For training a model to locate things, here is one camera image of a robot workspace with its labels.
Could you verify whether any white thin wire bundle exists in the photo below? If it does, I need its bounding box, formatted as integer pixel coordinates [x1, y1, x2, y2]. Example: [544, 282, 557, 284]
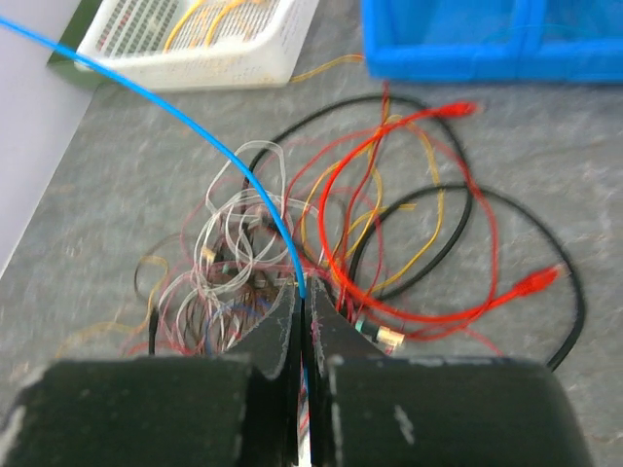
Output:
[174, 139, 303, 341]

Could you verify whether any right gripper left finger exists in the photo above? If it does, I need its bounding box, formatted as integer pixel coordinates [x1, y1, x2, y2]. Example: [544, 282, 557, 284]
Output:
[1, 286, 299, 466]

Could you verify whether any green plastic tray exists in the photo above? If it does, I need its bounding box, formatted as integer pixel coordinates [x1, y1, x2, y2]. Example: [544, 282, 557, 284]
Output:
[47, 0, 107, 90]

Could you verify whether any blue divided plastic bin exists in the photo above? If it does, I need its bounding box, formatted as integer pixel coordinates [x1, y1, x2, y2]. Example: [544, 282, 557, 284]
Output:
[361, 0, 622, 84]

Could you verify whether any white perforated plastic basket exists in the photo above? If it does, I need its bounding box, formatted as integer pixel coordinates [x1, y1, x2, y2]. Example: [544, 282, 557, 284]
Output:
[77, 0, 318, 91]

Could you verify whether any thin blue wire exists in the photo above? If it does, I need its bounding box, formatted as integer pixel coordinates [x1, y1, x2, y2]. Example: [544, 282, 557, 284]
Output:
[0, 15, 312, 467]

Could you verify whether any black thick cable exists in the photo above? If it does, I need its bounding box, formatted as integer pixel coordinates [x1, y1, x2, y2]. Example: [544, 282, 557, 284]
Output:
[247, 94, 585, 371]

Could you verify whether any thin orange wire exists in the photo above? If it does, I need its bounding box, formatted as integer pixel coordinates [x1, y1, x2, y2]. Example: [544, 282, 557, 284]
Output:
[290, 53, 366, 84]

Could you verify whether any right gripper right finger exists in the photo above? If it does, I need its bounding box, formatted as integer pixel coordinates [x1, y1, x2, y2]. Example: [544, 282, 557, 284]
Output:
[306, 280, 593, 466]

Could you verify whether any red ethernet cable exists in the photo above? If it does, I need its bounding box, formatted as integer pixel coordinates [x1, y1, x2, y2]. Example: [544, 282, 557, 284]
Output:
[318, 100, 568, 325]

